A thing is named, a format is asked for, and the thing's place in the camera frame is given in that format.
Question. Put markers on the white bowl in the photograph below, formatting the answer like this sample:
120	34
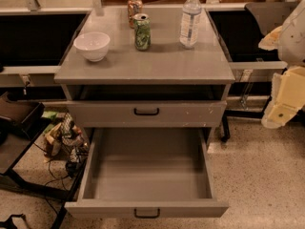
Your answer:
93	46

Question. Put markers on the clutter pile with cables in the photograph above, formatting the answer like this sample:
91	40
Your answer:
62	135

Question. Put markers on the black cart left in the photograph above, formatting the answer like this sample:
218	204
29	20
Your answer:
21	123

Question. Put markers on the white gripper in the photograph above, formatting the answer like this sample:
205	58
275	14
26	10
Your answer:
293	42

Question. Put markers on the grey drawer cabinet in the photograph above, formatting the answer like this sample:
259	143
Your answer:
164	72

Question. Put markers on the clear water bottle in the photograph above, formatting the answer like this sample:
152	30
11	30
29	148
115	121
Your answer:
190	21

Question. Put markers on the grey top drawer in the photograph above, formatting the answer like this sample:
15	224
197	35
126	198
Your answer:
150	114

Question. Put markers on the orange soda can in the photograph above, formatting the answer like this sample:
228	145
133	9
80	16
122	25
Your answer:
134	7

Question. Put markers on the grey drawer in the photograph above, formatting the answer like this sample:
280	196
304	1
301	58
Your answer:
150	114
147	173

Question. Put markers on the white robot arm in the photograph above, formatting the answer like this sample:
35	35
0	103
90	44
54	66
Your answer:
291	44

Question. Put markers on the green soda can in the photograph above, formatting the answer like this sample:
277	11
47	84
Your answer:
142	31

